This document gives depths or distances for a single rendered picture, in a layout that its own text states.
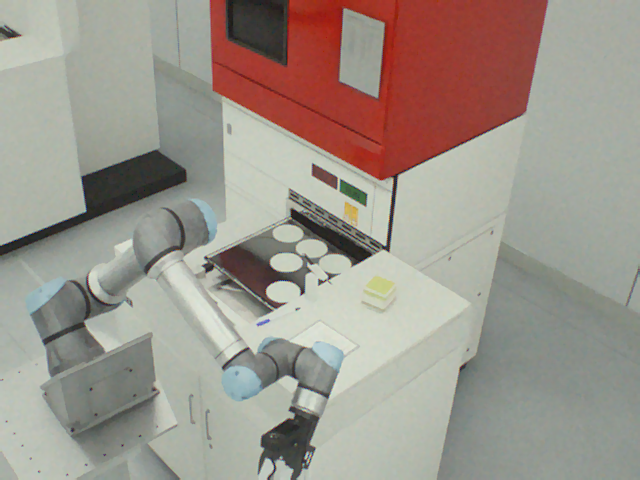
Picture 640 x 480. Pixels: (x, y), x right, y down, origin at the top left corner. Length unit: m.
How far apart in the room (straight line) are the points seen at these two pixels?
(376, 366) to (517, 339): 1.73
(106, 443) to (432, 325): 0.91
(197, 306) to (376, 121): 0.80
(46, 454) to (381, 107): 1.25
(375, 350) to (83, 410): 0.76
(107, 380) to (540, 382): 2.05
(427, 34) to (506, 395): 1.75
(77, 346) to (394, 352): 0.81
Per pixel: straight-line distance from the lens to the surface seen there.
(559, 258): 3.96
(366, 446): 2.22
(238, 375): 1.63
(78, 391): 2.00
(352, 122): 2.25
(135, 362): 2.04
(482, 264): 3.02
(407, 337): 2.11
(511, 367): 3.53
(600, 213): 3.74
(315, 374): 1.69
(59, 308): 2.04
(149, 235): 1.73
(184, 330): 2.26
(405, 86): 2.16
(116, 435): 2.07
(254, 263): 2.44
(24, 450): 2.09
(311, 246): 2.52
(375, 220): 2.40
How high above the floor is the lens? 2.36
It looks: 35 degrees down
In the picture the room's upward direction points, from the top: 3 degrees clockwise
